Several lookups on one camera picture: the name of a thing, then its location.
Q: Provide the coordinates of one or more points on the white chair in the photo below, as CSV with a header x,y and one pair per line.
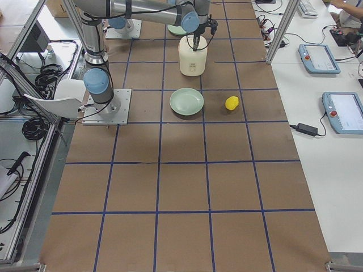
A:
x,y
67,99

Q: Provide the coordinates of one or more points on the near teach pendant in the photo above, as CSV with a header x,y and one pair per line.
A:
x,y
344,111

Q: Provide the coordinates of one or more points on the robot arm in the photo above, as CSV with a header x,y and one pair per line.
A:
x,y
98,80
121,24

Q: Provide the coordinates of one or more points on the black power adapter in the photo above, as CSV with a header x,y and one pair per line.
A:
x,y
307,129

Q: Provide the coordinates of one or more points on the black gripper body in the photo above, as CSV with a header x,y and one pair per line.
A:
x,y
199,29

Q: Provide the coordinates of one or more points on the far teach pendant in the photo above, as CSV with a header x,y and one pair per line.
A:
x,y
318,59

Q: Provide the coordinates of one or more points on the yellow toy fruit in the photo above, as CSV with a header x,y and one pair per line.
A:
x,y
231,103

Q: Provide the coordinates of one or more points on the aluminium frame post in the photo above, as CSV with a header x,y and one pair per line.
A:
x,y
281,30

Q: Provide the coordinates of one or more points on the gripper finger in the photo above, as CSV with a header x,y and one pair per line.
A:
x,y
195,46

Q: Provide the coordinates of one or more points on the green plate near arm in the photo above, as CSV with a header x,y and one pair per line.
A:
x,y
186,101
176,30

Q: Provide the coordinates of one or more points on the teach pendant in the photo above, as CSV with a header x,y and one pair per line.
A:
x,y
318,59
344,111

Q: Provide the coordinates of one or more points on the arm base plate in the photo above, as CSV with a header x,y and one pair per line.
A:
x,y
112,34
116,112

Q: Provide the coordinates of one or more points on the white rice cooker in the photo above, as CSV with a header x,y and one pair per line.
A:
x,y
192,63

